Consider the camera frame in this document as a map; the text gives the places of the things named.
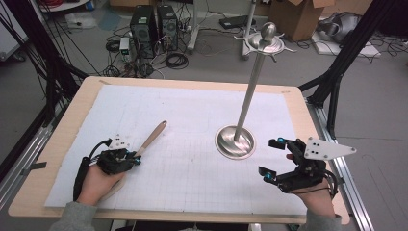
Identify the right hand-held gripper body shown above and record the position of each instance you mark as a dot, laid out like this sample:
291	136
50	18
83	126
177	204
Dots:
308	173

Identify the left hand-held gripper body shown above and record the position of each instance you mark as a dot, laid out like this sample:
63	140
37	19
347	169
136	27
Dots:
114	162

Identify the wooden spatula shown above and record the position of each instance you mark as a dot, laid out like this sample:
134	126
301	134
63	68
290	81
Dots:
154	134

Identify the metal utensil stand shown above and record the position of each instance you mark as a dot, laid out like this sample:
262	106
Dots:
250	93

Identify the person's left hand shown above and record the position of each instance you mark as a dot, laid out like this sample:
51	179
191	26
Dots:
99	186

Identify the person's right hand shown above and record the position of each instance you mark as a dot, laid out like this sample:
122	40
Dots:
317	202

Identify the white grid mat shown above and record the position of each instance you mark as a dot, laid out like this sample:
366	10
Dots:
179	179

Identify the black tape strip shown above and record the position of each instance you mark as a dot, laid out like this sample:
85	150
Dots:
35	166

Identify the small white electronic device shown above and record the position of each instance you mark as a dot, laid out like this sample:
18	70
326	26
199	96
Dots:
124	48

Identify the black computer tower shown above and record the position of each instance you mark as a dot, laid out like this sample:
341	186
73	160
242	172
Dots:
142	30
167	27

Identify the open cardboard box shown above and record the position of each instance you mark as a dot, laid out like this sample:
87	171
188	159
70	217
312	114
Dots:
298	19

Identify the flat black device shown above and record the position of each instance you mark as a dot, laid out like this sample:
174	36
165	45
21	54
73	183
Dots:
235	21

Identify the white board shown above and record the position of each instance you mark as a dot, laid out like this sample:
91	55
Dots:
369	51

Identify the grey bag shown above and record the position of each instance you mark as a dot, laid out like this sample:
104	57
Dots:
348	27

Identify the white desk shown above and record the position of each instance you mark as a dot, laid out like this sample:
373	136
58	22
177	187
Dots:
194	32

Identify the clear plastic bag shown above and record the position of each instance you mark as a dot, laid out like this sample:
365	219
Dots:
80	20

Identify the round white table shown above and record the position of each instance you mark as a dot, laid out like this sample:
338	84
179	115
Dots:
70	5

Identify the white cabinet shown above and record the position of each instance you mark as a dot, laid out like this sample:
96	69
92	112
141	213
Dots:
9	35

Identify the aluminium rail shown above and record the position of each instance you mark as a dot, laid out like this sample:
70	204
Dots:
349	186
22	160

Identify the black metal frame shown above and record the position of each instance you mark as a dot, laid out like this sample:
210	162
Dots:
54	80
333	83

